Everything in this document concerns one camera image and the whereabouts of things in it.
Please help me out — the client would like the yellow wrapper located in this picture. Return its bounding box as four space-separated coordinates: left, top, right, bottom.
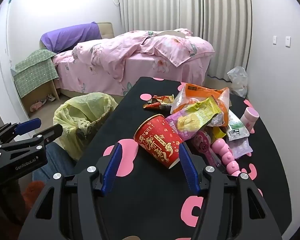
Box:
211 126 228 139

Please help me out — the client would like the pink floral duvet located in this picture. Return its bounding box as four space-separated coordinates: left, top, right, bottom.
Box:
72 28 215 82

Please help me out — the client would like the black pink-patterned tablecloth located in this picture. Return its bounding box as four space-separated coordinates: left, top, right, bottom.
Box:
72 76 292 240

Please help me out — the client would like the wooden nightstand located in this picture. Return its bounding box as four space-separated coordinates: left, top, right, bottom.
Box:
14 80 60 117

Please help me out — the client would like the bed with pink sheet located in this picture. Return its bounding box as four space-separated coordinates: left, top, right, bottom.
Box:
51 52 210 98

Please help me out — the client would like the pink purple snack wrapper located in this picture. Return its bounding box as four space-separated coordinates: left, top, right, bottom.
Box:
165 109 215 142

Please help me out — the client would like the small red snack wrapper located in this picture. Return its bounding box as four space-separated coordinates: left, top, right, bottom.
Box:
143 94 175 110

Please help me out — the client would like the green checked cloth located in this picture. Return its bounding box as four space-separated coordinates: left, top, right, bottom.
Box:
14 49 60 99

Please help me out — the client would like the red fuzzy cloth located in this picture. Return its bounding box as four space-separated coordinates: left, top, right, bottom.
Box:
22 180 45 200

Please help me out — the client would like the white green packet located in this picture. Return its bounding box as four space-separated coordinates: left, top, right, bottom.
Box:
225 109 250 142

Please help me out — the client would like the white plastic bag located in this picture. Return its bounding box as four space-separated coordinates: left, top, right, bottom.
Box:
227 66 248 98

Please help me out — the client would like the purple blister pack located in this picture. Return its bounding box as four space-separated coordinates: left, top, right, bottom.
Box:
227 137 253 159

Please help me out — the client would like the orange snack bag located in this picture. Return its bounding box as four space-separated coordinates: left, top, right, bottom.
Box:
170 83 232 127

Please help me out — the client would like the pink cup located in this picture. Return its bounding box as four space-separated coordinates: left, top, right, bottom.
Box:
240 107 260 133

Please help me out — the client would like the purple pillow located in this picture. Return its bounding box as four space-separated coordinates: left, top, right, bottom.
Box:
41 22 102 53

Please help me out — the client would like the red paper cup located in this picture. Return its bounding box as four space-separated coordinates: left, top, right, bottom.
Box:
133 114 184 170

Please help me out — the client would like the bin with yellow-green bag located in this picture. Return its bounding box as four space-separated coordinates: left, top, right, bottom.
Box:
53 92 118 160

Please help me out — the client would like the person's leg in jeans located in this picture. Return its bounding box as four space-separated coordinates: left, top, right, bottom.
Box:
32 141 77 180

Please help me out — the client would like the pink caterpillar toy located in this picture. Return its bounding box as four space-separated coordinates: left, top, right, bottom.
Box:
211 140 242 177

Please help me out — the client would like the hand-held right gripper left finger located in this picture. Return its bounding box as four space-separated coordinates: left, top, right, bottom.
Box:
22 142 123 240

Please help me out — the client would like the pink round toy packet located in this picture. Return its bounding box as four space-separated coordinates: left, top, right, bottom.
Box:
191 130 224 170

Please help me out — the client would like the beige headboard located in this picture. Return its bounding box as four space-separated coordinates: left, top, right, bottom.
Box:
97 22 115 39

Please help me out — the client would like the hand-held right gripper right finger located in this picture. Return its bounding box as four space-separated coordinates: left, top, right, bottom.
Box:
179 142 283 240

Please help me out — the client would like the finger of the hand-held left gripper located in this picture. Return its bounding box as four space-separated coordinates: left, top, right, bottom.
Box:
0 118 42 145
0 124 63 153

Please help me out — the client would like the yellow-green snack wrapper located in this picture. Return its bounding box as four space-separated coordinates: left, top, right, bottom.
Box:
177 97 227 128

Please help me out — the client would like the white pleated curtain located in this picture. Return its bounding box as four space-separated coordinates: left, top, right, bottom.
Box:
119 0 253 80

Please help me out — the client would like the pink slipper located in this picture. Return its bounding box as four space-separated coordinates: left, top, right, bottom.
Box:
30 99 47 112

